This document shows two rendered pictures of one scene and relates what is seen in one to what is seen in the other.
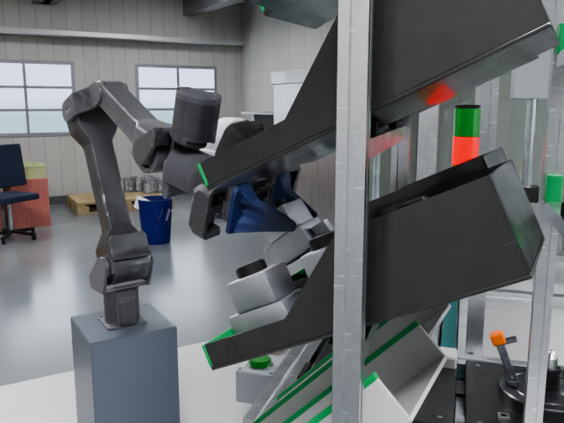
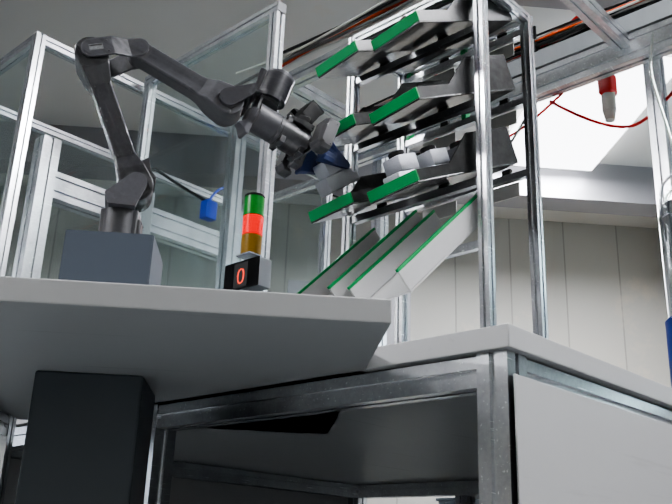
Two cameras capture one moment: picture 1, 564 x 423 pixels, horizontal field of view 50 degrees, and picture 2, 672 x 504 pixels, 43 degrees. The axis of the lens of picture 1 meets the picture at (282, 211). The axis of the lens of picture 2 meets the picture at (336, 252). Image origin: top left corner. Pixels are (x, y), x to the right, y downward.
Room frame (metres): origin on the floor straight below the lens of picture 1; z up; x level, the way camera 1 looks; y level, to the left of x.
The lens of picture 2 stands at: (0.02, 1.31, 0.57)
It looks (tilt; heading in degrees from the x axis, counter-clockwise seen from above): 20 degrees up; 297
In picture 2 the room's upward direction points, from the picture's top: 2 degrees clockwise
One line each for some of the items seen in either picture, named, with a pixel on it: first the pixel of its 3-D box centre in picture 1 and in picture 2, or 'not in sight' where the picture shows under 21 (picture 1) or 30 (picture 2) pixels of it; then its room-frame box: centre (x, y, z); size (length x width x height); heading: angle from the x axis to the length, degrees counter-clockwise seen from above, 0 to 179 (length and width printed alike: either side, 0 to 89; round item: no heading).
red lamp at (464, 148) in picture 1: (467, 150); (252, 226); (1.07, -0.33, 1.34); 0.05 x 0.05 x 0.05
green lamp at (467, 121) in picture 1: (467, 122); (254, 207); (1.07, -0.33, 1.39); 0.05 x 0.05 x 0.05
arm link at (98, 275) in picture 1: (122, 269); (125, 198); (0.95, 0.26, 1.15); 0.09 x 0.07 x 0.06; 130
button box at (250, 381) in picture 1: (272, 363); not in sight; (1.07, 0.02, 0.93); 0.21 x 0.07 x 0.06; 163
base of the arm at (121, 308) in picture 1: (122, 304); (120, 229); (0.95, 0.27, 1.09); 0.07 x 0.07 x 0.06; 31
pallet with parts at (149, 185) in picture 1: (119, 193); not in sight; (8.27, 2.27, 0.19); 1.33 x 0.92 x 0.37; 121
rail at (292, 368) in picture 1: (326, 338); not in sight; (1.23, -0.10, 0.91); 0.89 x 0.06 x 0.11; 163
